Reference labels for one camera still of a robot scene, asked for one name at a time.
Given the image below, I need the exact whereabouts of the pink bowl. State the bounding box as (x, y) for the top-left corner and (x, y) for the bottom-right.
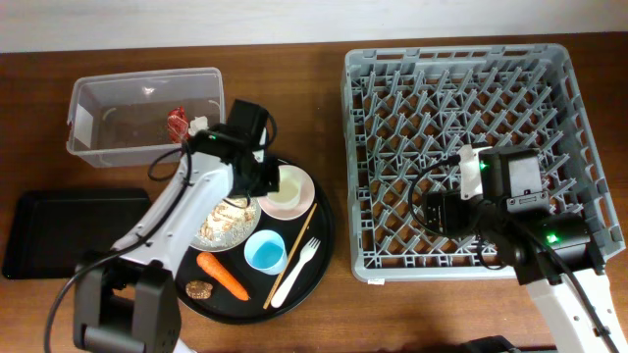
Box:
(258, 165), (315, 221)

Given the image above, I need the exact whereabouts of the light blue cup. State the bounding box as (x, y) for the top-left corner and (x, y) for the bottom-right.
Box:
(243, 229), (288, 276)

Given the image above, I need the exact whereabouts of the white tissue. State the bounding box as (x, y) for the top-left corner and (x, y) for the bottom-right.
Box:
(188, 116), (209, 136)

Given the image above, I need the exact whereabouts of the red snack wrapper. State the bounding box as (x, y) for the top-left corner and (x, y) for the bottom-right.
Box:
(167, 106), (189, 143)

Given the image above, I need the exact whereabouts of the cream white cup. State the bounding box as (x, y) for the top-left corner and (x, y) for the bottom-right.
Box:
(267, 171), (300, 209)

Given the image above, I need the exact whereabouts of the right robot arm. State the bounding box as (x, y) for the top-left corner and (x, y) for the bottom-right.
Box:
(421, 191), (627, 352)

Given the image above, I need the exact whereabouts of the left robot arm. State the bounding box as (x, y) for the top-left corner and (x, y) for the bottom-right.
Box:
(43, 124), (279, 352)

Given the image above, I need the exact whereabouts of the grey dishwasher rack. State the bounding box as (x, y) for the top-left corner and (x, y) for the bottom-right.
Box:
(341, 44), (626, 284)

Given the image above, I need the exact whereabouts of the grey plate with rice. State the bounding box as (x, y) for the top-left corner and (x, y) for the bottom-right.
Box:
(190, 198), (262, 252)

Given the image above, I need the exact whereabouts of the wooden chopstick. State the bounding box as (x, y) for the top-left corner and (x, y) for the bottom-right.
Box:
(263, 203), (318, 310)

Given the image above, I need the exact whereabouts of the round black serving tray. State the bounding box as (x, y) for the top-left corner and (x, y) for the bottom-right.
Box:
(176, 181), (335, 325)

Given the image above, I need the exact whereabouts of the white plastic fork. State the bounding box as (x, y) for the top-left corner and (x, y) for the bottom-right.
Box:
(271, 237), (321, 308)

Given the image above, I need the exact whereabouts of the orange carrot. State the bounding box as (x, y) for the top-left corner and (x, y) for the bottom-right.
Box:
(196, 252), (250, 301)

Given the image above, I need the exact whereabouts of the brown food lump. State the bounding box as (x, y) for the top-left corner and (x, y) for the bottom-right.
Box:
(185, 280), (213, 300)

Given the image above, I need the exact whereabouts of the clear plastic bin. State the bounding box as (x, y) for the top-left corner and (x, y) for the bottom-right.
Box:
(66, 67), (226, 168)

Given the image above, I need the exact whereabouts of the black rectangular tray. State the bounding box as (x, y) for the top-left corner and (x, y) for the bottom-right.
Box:
(2, 188), (151, 279)

